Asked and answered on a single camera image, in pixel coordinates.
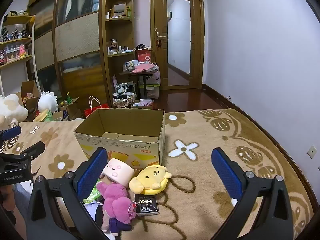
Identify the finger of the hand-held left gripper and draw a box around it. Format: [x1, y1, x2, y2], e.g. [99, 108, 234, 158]
[19, 141, 46, 161]
[0, 126, 22, 141]

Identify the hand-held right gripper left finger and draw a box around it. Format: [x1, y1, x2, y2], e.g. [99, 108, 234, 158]
[26, 147, 120, 240]

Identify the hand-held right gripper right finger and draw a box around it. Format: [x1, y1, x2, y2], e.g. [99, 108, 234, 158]
[211, 147, 294, 240]

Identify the green tissue pack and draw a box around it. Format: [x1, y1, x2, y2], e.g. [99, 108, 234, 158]
[83, 180, 104, 204]

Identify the pink square plush toy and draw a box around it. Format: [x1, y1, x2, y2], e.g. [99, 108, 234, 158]
[103, 158, 135, 186]

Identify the pink bear plush toy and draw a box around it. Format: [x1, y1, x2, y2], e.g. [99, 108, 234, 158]
[96, 181, 138, 224]

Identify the yellow dog plush toy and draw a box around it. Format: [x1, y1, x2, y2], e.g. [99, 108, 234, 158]
[128, 165, 172, 195]

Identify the purple plush doll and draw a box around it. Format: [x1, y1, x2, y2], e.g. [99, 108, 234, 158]
[84, 201, 133, 237]

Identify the dark book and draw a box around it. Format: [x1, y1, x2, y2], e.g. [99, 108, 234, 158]
[134, 193, 160, 216]

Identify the person's left hand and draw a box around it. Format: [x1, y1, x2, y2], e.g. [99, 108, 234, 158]
[0, 184, 17, 214]

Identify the large cream plush toy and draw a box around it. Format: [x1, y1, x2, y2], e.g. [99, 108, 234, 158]
[0, 94, 28, 130]

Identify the green frog toy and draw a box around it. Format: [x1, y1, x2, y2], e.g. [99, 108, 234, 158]
[34, 109, 55, 122]

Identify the cardboard box with open flaps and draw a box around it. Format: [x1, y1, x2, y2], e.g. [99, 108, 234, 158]
[15, 81, 40, 115]

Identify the white spiky plush toy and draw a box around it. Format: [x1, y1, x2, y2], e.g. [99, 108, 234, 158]
[37, 91, 59, 114]

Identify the cardboard box with bottles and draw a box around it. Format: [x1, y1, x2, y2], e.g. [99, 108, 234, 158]
[57, 96, 83, 120]

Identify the red paper bag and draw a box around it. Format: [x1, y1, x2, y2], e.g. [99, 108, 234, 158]
[84, 96, 110, 118]

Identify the wicker basket with lace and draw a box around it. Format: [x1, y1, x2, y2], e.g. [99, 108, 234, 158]
[112, 91, 137, 108]

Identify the small cardboard box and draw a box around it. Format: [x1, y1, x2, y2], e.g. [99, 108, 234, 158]
[131, 99, 154, 110]

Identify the zebra striped plush toy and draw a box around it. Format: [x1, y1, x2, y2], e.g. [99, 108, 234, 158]
[115, 82, 134, 95]

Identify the row of small figurines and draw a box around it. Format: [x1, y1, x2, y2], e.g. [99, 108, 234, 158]
[0, 25, 33, 65]

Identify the small folding table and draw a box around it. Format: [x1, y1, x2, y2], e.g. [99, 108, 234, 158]
[119, 69, 157, 100]

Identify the clear plastic storage bin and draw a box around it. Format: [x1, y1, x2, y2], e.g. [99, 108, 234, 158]
[140, 67, 161, 100]

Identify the clear box of small things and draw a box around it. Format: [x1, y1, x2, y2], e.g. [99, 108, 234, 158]
[122, 60, 139, 73]

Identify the wooden sliding wardrobe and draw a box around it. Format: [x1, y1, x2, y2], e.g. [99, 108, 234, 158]
[27, 0, 110, 110]

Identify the pink cloth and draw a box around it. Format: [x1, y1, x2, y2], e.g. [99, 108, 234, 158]
[131, 62, 159, 74]

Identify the wooden corner shelf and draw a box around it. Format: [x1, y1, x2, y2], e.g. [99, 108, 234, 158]
[101, 0, 137, 105]

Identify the red carton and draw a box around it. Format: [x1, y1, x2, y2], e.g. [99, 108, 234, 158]
[135, 49, 152, 64]

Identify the wooden framed mirror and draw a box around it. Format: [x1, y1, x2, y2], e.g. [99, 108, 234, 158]
[112, 2, 127, 18]

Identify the wooden door with glass panel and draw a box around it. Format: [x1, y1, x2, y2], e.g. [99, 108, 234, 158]
[150, 0, 204, 90]

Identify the yellow wall shelf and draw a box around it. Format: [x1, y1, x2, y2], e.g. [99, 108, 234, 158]
[0, 15, 35, 95]

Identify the wall socket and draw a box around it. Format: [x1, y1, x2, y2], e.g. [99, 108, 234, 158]
[307, 145, 318, 159]

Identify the brass door handle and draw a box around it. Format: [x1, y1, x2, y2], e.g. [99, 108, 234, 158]
[155, 29, 167, 48]

